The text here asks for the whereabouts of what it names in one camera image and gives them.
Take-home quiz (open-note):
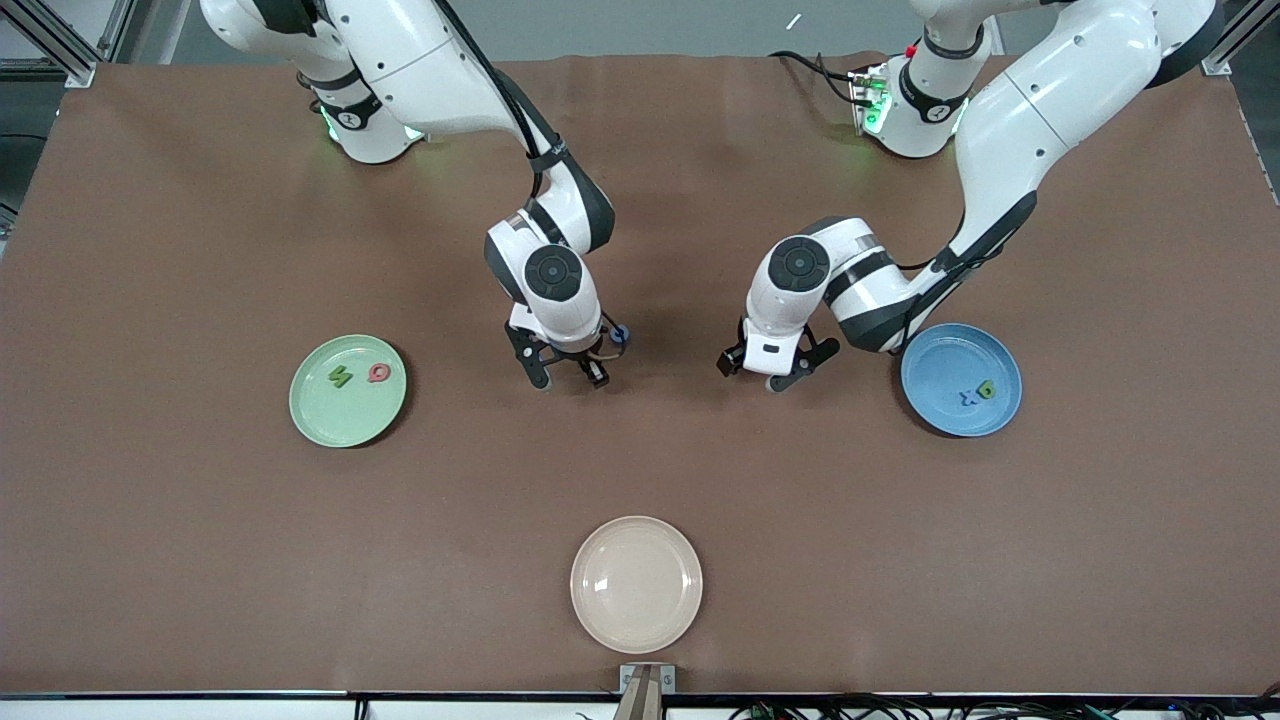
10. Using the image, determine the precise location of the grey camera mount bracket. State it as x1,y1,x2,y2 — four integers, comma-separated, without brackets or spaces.
615,664,677,720

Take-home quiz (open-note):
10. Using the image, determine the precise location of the green plate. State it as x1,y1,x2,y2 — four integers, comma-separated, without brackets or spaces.
288,334,409,449

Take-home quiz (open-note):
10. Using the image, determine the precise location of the black cable bundle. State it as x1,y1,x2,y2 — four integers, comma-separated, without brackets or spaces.
730,690,1280,720

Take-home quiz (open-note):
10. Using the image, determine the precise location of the blue plate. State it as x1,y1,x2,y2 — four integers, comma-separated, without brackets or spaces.
900,322,1024,438

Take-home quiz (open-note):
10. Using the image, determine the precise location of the aluminium frame profile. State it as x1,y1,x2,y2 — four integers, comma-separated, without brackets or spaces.
1198,10,1259,76
0,0,136,86

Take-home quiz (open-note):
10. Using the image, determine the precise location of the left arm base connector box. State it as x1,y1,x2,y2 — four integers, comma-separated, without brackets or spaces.
848,65,893,136

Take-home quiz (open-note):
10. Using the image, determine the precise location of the cream plate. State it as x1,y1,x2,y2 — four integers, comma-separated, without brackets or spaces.
570,515,704,655

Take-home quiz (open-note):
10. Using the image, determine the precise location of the brown table cover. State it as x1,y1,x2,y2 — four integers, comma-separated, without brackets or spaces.
0,52,1280,696

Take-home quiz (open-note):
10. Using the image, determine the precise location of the black left arm base cable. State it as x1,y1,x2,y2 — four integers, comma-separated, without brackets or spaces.
768,50,863,106

